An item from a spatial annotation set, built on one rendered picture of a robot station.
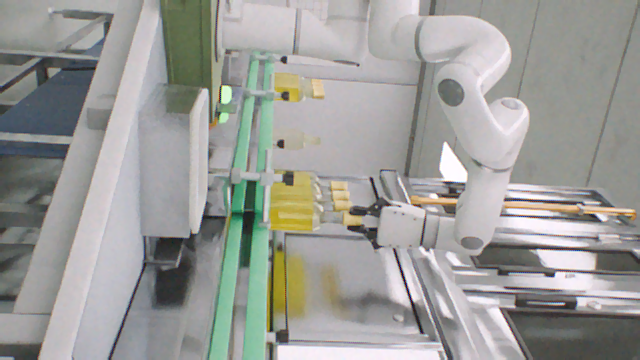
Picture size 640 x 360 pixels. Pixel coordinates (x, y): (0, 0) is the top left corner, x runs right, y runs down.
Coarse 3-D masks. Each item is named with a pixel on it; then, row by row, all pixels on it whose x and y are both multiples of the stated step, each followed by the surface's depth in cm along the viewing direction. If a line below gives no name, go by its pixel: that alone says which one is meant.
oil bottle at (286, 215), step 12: (276, 204) 143; (288, 204) 144; (300, 204) 144; (312, 204) 145; (276, 216) 142; (288, 216) 142; (300, 216) 142; (312, 216) 142; (324, 216) 144; (276, 228) 143; (288, 228) 143; (300, 228) 143; (312, 228) 144
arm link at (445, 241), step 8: (464, 192) 139; (456, 208) 138; (440, 224) 140; (448, 224) 140; (440, 232) 140; (448, 232) 140; (440, 240) 140; (448, 240) 140; (440, 248) 142; (448, 248) 141; (456, 248) 140
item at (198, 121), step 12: (204, 96) 108; (204, 108) 115; (192, 120) 101; (204, 120) 116; (192, 132) 100; (204, 132) 117; (192, 144) 101; (204, 144) 118; (192, 156) 102; (204, 156) 119; (192, 168) 103; (204, 168) 120; (192, 180) 103; (204, 180) 121; (192, 192) 104; (204, 192) 122; (192, 204) 105; (192, 216) 106; (192, 228) 107
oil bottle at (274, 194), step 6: (270, 192) 149; (276, 192) 149; (282, 192) 150; (288, 192) 150; (294, 192) 150; (300, 192) 150; (306, 192) 151; (312, 192) 151; (270, 198) 146; (276, 198) 147; (282, 198) 147; (288, 198) 147; (294, 198) 147; (300, 198) 147; (306, 198) 148; (312, 198) 148; (318, 198) 149
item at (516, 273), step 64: (384, 192) 199; (448, 192) 208; (512, 192) 213; (576, 192) 217; (448, 256) 169; (512, 256) 172; (576, 256) 176; (448, 320) 135; (512, 320) 144; (576, 320) 147
